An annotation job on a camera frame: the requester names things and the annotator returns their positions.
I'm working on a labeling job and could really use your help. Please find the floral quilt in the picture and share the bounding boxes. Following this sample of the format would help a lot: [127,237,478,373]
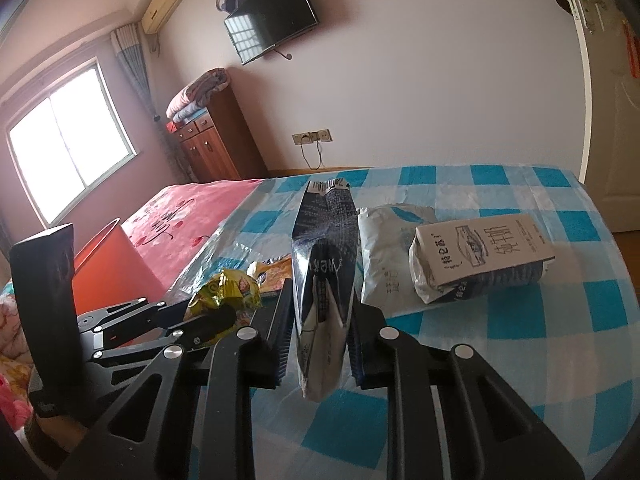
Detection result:
[0,280,37,433]

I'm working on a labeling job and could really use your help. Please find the black cable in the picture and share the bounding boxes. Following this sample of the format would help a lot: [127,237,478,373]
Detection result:
[300,140,327,171]

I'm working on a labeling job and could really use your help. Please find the black wall television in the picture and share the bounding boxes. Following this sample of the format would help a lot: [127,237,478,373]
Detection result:
[223,0,320,66]

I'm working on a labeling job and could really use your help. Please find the grey blue curtain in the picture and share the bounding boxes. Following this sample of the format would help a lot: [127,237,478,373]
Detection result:
[111,22,189,187]

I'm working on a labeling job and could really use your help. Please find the white milk carton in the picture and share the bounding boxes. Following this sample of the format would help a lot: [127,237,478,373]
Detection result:
[409,212,557,305]

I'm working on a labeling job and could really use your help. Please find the folded blankets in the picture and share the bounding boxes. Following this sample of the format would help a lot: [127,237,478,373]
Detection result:
[165,67,232,124]

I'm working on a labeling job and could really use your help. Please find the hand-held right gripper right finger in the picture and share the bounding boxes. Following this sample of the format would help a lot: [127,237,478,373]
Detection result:
[347,305,586,480]

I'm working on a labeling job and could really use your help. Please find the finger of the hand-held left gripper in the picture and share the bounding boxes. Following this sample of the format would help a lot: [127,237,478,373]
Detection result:
[79,297,168,333]
[92,307,237,363]

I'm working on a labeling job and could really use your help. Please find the yellow snack wrapper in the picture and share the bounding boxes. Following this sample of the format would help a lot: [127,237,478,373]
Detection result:
[186,268,264,322]

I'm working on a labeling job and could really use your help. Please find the white air conditioner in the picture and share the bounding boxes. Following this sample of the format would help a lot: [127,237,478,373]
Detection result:
[139,0,190,36]

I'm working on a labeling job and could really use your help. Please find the blue white checkered cloth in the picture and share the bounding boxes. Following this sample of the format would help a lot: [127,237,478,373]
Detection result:
[165,164,640,480]

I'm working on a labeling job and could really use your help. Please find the brown wooden cabinet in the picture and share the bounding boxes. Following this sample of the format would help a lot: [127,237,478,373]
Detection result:
[172,82,269,185]

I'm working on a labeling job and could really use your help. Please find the red hanging decoration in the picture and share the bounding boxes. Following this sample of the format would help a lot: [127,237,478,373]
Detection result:
[620,19,640,82]

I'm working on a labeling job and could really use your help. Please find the purple orange snack box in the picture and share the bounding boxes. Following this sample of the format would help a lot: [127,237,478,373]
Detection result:
[247,258,294,299]

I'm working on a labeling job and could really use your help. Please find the window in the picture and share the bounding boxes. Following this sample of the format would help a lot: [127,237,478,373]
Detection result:
[5,57,137,227]

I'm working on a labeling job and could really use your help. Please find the door handle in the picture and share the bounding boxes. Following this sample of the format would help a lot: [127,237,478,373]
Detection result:
[569,0,609,37]

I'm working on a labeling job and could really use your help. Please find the crushed dark blue milk carton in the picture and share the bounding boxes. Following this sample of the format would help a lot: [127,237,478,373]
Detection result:
[291,178,364,402]

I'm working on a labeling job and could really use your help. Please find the orange plastic bucket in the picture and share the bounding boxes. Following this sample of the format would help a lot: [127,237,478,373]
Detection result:
[74,218,166,319]

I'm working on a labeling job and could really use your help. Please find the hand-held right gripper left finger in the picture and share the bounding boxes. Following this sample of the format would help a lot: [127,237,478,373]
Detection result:
[55,277,296,480]

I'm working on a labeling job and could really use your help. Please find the large white plastic bag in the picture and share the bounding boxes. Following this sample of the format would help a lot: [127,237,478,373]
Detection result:
[357,203,451,319]

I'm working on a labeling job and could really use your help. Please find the white door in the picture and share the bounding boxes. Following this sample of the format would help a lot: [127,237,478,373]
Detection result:
[550,0,640,234]

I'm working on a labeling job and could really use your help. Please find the wall socket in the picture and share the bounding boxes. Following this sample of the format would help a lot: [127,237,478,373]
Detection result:
[292,128,334,146]

